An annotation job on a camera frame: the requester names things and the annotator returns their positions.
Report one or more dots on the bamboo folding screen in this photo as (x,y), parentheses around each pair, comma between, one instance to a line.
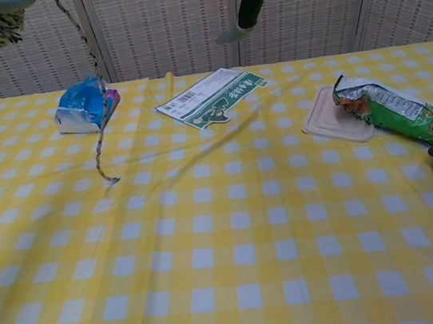
(165,28)

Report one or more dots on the flattened green white carton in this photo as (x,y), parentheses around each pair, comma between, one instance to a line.
(207,98)

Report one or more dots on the blue tissue pack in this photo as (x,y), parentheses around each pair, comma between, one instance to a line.
(88,107)

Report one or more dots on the beige plastic lid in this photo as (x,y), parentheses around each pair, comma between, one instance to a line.
(327,118)

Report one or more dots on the green snack bag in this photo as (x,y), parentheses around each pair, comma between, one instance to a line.
(394,108)

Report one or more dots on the yellow white checkered tablecloth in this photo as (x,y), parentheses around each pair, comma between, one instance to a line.
(215,271)

